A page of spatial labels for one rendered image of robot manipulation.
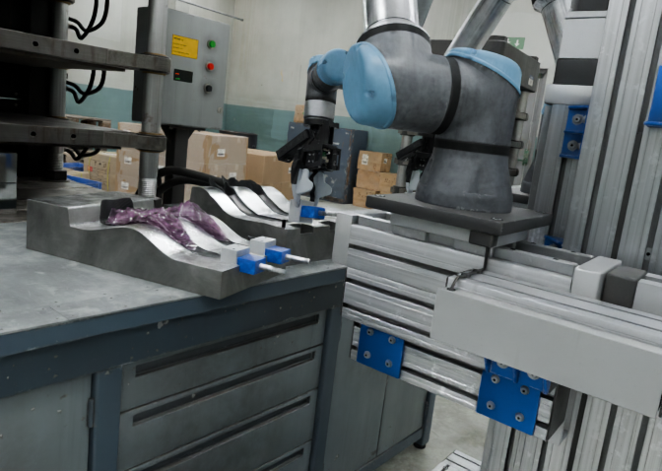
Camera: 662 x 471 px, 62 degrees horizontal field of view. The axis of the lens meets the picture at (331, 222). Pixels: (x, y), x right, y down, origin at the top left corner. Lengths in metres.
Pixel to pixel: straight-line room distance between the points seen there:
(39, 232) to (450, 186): 0.88
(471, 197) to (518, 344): 0.24
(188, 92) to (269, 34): 7.99
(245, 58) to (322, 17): 1.73
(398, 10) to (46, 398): 0.83
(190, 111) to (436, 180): 1.43
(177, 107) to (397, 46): 1.39
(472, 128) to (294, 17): 9.03
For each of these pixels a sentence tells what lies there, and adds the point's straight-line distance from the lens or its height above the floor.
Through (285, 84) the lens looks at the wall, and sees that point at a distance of 9.72.
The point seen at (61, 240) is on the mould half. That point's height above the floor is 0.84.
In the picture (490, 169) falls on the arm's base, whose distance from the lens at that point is 0.86.
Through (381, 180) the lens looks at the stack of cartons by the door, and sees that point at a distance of 8.11.
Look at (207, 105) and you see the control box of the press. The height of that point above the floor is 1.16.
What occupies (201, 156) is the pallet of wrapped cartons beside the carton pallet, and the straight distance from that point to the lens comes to 5.19.
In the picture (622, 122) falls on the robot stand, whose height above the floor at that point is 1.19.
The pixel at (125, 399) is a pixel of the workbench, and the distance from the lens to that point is 1.15.
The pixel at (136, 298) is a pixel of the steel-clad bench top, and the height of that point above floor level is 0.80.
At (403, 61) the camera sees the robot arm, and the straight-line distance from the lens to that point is 0.81.
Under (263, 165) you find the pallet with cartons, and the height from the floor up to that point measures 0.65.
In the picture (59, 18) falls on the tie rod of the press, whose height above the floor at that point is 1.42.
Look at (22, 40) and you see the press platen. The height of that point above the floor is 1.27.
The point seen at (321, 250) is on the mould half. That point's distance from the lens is 1.40.
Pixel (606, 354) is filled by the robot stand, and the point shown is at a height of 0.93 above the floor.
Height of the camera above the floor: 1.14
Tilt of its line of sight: 10 degrees down
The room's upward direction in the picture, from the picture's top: 7 degrees clockwise
